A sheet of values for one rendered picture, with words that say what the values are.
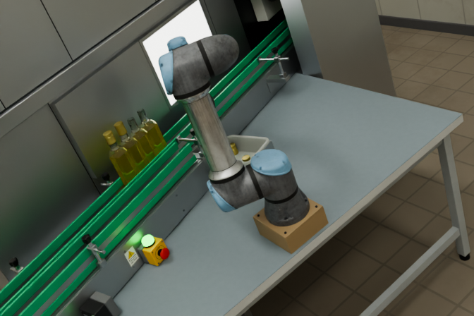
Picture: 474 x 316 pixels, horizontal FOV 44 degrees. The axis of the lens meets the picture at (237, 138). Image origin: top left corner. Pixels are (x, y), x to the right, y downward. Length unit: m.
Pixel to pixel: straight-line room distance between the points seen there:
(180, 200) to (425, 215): 1.35
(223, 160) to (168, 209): 0.49
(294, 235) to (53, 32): 1.11
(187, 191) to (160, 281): 0.39
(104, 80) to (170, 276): 0.79
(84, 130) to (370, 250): 1.49
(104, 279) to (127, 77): 0.81
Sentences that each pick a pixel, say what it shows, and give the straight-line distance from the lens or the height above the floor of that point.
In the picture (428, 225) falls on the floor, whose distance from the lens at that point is 2.99.
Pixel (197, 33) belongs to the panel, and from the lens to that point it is 2.67.
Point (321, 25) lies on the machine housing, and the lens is 2.88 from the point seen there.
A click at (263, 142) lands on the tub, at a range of 2.35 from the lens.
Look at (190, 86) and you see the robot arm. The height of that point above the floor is 1.38.
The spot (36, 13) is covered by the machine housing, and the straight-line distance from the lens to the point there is 2.17.
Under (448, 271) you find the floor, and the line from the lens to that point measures 2.77.
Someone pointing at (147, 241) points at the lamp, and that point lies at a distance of 2.06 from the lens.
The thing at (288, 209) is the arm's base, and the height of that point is 0.88.
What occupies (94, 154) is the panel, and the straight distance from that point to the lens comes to 2.28.
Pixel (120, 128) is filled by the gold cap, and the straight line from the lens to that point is 2.17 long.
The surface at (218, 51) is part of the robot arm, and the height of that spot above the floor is 1.44.
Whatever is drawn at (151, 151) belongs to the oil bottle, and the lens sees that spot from 2.26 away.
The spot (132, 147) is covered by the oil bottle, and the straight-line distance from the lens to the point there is 2.19.
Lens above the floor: 2.02
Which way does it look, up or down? 29 degrees down
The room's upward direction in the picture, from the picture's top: 22 degrees counter-clockwise
